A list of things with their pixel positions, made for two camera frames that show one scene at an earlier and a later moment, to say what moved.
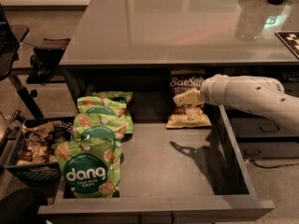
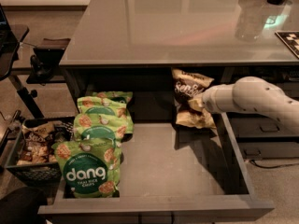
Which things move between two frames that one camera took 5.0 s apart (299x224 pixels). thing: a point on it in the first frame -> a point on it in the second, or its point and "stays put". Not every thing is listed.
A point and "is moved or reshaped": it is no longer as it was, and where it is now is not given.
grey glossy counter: (154, 24) stays put
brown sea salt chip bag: (181, 116) is moved or reshaped
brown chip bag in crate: (36, 146) stays put
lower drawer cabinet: (257, 136) stays put
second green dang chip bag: (103, 126) stays put
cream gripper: (212, 90) -> (209, 99)
